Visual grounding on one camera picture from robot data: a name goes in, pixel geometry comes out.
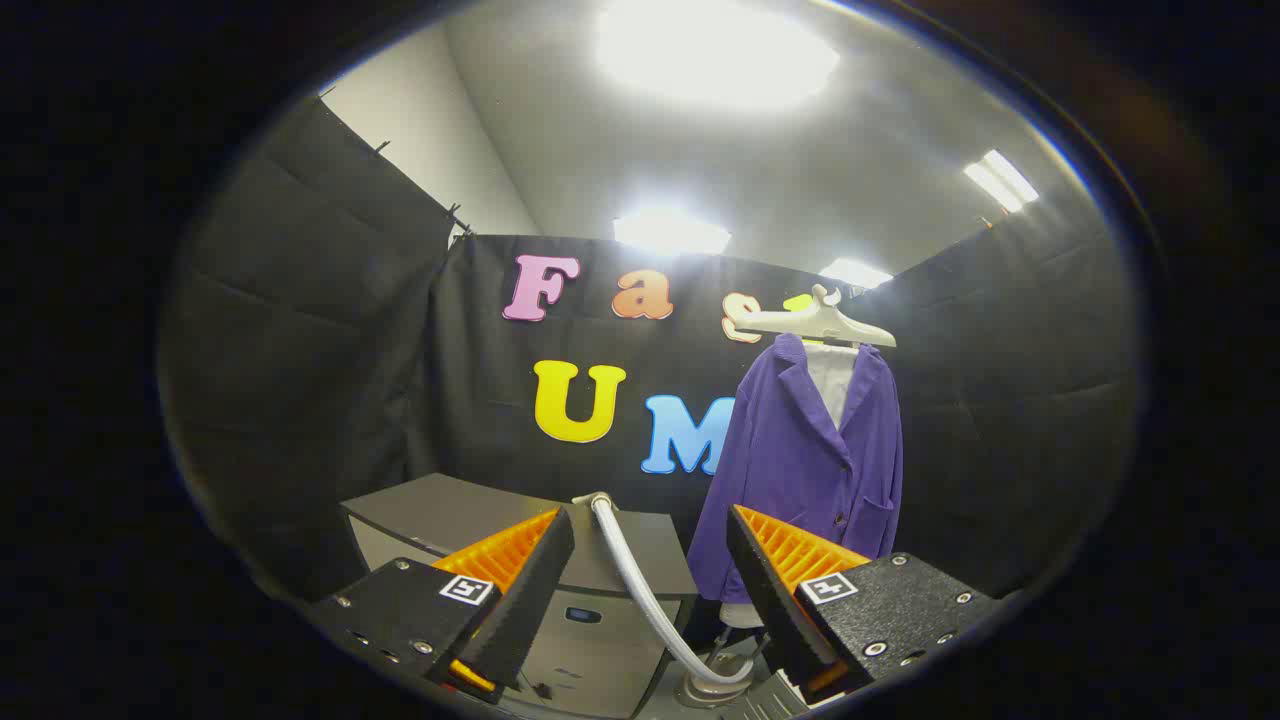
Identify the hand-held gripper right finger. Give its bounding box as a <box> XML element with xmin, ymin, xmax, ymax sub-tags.
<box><xmin>727</xmin><ymin>505</ymin><xmax>1001</xmax><ymax>706</ymax></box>

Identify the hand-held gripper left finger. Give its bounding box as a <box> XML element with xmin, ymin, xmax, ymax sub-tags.
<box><xmin>310</xmin><ymin>507</ymin><xmax>576</xmax><ymax>706</ymax></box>

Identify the grey steamer hose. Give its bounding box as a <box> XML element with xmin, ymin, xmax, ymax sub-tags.
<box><xmin>572</xmin><ymin>492</ymin><xmax>756</xmax><ymax>687</ymax></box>

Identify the purple corduroy jacket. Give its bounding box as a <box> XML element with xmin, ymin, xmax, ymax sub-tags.
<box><xmin>687</xmin><ymin>332</ymin><xmax>904</xmax><ymax>604</ymax></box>

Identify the grey steamer base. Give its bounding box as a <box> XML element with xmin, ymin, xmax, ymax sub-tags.
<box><xmin>636</xmin><ymin>640</ymin><xmax>816</xmax><ymax>720</ymax></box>

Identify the grey cabinet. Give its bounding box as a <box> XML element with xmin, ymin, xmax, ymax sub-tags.
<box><xmin>340</xmin><ymin>472</ymin><xmax>698</xmax><ymax>720</ymax></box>

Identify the white backing board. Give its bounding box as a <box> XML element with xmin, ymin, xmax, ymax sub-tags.
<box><xmin>805</xmin><ymin>342</ymin><xmax>861</xmax><ymax>431</ymax></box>

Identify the white plastic hanger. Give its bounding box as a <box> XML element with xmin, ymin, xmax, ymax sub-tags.
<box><xmin>735</xmin><ymin>284</ymin><xmax>898</xmax><ymax>349</ymax></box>

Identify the black backdrop cloth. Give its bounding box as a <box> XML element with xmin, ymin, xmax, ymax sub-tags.
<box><xmin>160</xmin><ymin>95</ymin><xmax>1141</xmax><ymax>601</ymax></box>

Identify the ceiling light panel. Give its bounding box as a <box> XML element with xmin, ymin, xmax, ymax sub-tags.
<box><xmin>963</xmin><ymin>150</ymin><xmax>1041</xmax><ymax>213</ymax></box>
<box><xmin>820</xmin><ymin>258</ymin><xmax>894</xmax><ymax>291</ymax></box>
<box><xmin>613</xmin><ymin>210</ymin><xmax>731</xmax><ymax>256</ymax></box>
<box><xmin>597</xmin><ymin>0</ymin><xmax>841</xmax><ymax>109</ymax></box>

